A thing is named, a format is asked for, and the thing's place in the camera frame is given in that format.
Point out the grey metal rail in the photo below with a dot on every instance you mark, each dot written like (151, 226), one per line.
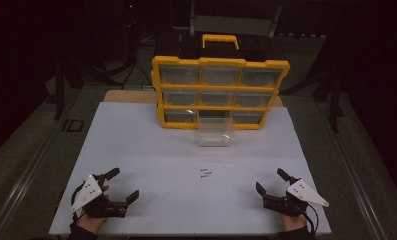
(356, 173)
(22, 180)

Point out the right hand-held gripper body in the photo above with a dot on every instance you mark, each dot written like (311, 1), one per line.
(304, 195)

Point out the black tripod stand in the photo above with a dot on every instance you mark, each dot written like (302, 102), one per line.
(131, 43)

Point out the black rectangular floor bracket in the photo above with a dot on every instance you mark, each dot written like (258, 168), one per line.
(64, 125)

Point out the black metal stand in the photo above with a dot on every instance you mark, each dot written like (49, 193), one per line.
(334, 106)

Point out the white foam board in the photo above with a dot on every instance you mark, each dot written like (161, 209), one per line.
(172, 156)

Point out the clear plastic drawer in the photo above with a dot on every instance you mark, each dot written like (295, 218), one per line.
(216, 135)

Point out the person's right hand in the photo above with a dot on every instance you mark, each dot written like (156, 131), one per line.
(295, 222)

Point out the person's left hand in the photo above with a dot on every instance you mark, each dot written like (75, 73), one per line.
(92, 224)

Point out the set of clear organizer bins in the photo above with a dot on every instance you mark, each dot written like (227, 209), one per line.
(179, 75)

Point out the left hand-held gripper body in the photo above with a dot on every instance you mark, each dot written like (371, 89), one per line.
(87, 195)

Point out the yellow black organizer case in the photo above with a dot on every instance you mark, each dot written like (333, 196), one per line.
(219, 61)

